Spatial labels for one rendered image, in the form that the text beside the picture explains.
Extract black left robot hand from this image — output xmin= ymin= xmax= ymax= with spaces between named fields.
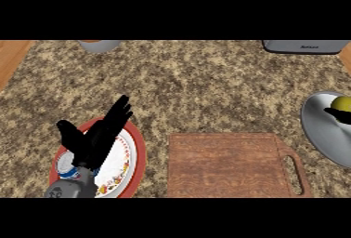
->
xmin=55 ymin=94 xmax=135 ymax=171

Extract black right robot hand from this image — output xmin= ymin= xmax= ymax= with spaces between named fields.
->
xmin=323 ymin=107 xmax=351 ymax=126

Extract yellow lemon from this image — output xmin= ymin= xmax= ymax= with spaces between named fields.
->
xmin=331 ymin=95 xmax=351 ymax=113

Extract grey pan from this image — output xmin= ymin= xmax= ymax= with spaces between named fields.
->
xmin=300 ymin=90 xmax=351 ymax=168

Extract brown wooden cutting board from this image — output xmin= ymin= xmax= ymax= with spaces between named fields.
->
xmin=166 ymin=132 xmax=316 ymax=199

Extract red rimmed white plate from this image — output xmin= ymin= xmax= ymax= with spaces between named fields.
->
xmin=49 ymin=116 xmax=148 ymax=199

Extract blue and white can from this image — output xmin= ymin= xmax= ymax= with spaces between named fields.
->
xmin=55 ymin=150 xmax=102 ymax=181

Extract grey toaster appliance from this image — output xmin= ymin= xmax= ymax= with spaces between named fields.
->
xmin=261 ymin=40 xmax=351 ymax=56

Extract grey cylindrical container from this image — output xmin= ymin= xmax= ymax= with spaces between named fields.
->
xmin=77 ymin=40 xmax=124 ymax=54

